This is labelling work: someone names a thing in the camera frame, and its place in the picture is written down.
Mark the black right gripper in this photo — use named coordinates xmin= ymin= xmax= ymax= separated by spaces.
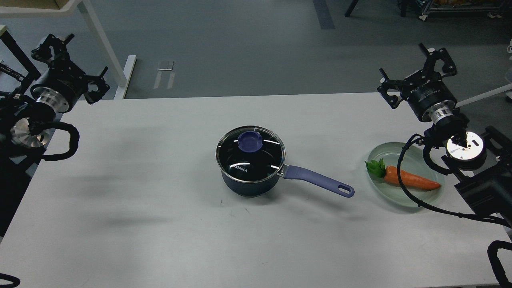
xmin=378 ymin=43 xmax=458 ymax=122

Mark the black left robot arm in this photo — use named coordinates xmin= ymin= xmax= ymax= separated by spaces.
xmin=1 ymin=32 xmax=110 ymax=162

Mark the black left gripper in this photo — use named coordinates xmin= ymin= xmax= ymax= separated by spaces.
xmin=30 ymin=34 xmax=110 ymax=113

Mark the black table frame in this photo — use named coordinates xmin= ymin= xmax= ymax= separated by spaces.
xmin=0 ymin=24 xmax=42 ymax=95

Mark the metal wheeled cart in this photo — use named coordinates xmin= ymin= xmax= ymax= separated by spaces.
xmin=414 ymin=0 xmax=511 ymax=21

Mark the pale green glass plate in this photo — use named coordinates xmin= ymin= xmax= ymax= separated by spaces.
xmin=367 ymin=142 xmax=445 ymax=208

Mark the orange toy carrot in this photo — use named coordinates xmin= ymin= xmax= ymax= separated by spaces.
xmin=364 ymin=158 xmax=441 ymax=191

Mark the white desk frame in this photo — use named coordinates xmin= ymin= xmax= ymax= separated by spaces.
xmin=0 ymin=0 xmax=137 ymax=100

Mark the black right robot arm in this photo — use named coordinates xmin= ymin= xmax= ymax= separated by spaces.
xmin=377 ymin=43 xmax=511 ymax=228

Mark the glass lid with blue knob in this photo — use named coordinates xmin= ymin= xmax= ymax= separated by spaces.
xmin=216 ymin=126 xmax=286 ymax=183

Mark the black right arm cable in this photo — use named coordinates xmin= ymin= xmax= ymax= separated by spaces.
xmin=396 ymin=134 xmax=512 ymax=228

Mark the blue saucepan with handle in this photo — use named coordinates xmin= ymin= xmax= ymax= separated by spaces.
xmin=216 ymin=126 xmax=355 ymax=198

